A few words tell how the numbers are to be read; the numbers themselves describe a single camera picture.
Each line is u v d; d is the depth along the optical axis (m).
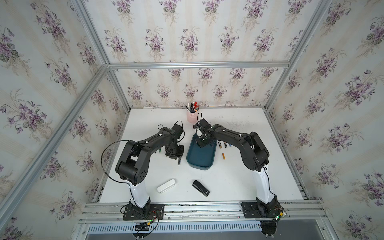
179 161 0.90
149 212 0.73
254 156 0.55
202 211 0.75
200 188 0.78
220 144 0.98
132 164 0.48
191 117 1.05
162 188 0.78
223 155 0.93
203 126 0.80
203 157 0.90
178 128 0.77
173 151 0.79
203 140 0.86
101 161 0.44
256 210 0.67
